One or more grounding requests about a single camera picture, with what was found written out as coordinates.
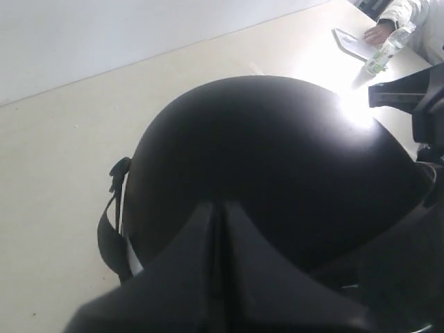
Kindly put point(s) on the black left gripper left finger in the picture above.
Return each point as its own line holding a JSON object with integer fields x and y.
{"x": 172, "y": 294}

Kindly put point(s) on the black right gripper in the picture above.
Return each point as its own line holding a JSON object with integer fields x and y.
{"x": 420, "y": 94}

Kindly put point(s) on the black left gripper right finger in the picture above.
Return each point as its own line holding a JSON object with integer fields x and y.
{"x": 267, "y": 293}

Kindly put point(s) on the black helmet with tinted visor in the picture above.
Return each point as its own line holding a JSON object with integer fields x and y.
{"x": 315, "y": 185}

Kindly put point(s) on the person's hand on table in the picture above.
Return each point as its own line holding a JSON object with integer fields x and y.
{"x": 378, "y": 34}

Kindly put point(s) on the clear plastic water bottle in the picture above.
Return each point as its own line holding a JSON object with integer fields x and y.
{"x": 397, "y": 40}

